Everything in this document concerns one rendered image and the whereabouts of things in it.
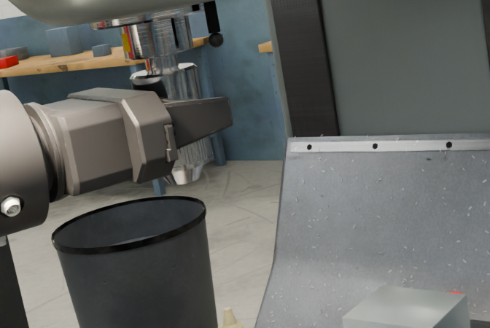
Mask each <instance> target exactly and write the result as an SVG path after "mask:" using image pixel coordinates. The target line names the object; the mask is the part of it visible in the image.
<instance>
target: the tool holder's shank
mask: <svg viewBox="0 0 490 328"><path fill-rule="evenodd" d="M141 60H144V65H145V69H146V71H147V72H148V73H151V72H159V71H166V70H170V69H175V68H177V67H178V66H179V62H178V57H177V53H174V54H171V55H164V56H160V57H156V58H147V59H141Z"/></svg>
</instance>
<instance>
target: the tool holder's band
mask: <svg viewBox="0 0 490 328"><path fill-rule="evenodd" d="M198 78H199V75H198V67H197V66H196V65H195V64H194V63H179V66H178V67H177V68H175V69H170V70H166V71H159V72H151V73H148V72H147V71H146V70H143V71H139V72H136V73H134V74H132V75H131V77H130V82H131V89H132V90H157V89H162V88H166V87H173V86H177V85H182V84H185V83H188V82H192V81H195V80H197V79H198Z"/></svg>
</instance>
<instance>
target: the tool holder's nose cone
mask: <svg viewBox="0 0 490 328"><path fill-rule="evenodd" d="M202 167H203V166H199V167H197V168H192V169H188V170H185V171H177V172H172V173H171V175H169V176H164V178H165V180H166V181H167V182H168V183H169V184H172V185H177V184H186V183H190V182H192V181H195V180H197V179H199V177H200V174H201V170H202Z"/></svg>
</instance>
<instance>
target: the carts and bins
mask: <svg viewBox="0 0 490 328"><path fill-rule="evenodd" d="M204 208H205V209H204ZM205 216H206V206H205V204H204V202H203V201H201V200H199V199H197V198H191V197H185V196H160V197H152V198H142V199H137V200H129V201H125V202H122V203H116V204H113V205H110V206H105V207H102V208H98V209H96V210H93V211H89V212H87V213H85V214H82V215H80V216H77V217H74V218H73V219H71V220H69V221H67V222H65V223H63V224H62V225H61V226H60V227H58V228H57V229H56V230H55V231H54V232H53V233H52V237H51V241H52V245H53V246H54V248H55V249H56V251H57V253H58V258H59V260H60V263H61V267H62V270H63V274H64V277H65V280H66V284H67V287H68V290H69V294H70V297H71V301H72V304H73V306H74V311H75V313H76V317H77V321H78V324H79V328H218V322H217V310H216V304H215V298H214V286H213V280H212V273H211V261H210V255H209V243H208V237H207V231H206V219H205ZM53 240H54V242H53Z"/></svg>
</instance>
